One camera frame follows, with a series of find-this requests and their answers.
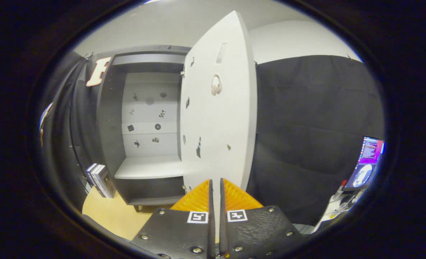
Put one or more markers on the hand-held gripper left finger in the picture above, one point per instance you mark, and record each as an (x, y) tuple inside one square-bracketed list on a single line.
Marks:
[(211, 233)]

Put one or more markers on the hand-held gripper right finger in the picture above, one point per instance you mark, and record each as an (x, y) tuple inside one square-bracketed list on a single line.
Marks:
[(222, 233)]

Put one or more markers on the white side desk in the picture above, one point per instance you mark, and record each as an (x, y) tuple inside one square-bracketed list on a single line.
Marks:
[(329, 212)]

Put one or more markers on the grey picture box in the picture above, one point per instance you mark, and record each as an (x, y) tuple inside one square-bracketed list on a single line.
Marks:
[(106, 183)]

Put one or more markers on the red cap bottle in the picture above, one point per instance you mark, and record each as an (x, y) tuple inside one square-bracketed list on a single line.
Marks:
[(343, 183)]

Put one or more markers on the dark blue spine box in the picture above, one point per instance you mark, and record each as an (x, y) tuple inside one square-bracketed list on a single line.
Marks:
[(90, 174)]

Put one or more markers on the black backdrop cloth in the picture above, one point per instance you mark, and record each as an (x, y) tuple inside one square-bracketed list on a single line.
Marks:
[(306, 126)]

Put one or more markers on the dark grey cabinet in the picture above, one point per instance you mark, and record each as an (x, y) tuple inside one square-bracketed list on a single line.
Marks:
[(108, 126)]

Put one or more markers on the computer monitor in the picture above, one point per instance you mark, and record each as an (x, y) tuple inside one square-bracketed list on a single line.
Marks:
[(367, 158)]

